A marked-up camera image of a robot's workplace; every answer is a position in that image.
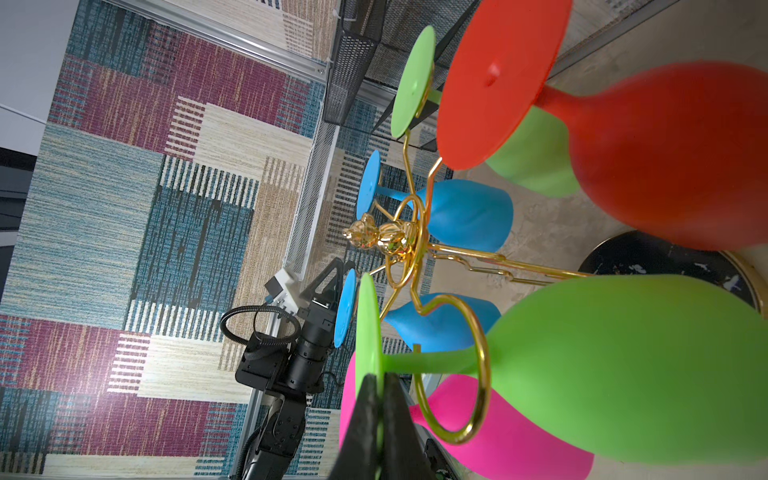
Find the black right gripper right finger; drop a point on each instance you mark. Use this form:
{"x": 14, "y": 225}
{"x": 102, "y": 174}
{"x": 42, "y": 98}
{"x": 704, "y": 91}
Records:
{"x": 402, "y": 454}

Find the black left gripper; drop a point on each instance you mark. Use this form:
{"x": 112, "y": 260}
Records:
{"x": 317, "y": 335}

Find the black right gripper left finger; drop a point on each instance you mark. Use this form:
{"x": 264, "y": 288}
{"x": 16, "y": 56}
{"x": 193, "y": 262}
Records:
{"x": 360, "y": 454}

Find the green wine glass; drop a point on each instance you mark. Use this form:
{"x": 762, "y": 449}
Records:
{"x": 536, "y": 156}
{"x": 656, "y": 369}

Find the red wine glass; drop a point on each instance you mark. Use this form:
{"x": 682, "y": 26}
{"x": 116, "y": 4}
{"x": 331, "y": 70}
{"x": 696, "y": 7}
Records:
{"x": 678, "y": 152}

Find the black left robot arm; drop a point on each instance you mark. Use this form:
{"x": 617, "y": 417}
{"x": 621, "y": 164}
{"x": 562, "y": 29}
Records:
{"x": 288, "y": 368}

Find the pink wine glass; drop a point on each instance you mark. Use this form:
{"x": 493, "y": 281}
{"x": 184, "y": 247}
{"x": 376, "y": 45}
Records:
{"x": 508, "y": 446}

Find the gold wine glass rack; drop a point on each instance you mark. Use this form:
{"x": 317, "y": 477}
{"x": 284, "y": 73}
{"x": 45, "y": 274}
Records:
{"x": 415, "y": 267}

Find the front blue wine glass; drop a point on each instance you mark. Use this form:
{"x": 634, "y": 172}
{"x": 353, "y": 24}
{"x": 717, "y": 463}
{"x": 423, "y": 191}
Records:
{"x": 444, "y": 329}

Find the blue wine glass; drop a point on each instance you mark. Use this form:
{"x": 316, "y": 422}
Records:
{"x": 444, "y": 329}
{"x": 464, "y": 213}

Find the back blue wine glass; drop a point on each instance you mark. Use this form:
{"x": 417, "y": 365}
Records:
{"x": 464, "y": 213}

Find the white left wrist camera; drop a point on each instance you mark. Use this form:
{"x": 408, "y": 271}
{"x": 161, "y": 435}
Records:
{"x": 282, "y": 292}

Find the white wire mesh basket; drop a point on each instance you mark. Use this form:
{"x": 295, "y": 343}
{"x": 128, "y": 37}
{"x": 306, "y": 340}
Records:
{"x": 306, "y": 219}

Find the black wire shelf rack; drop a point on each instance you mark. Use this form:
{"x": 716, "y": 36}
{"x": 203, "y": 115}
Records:
{"x": 372, "y": 43}

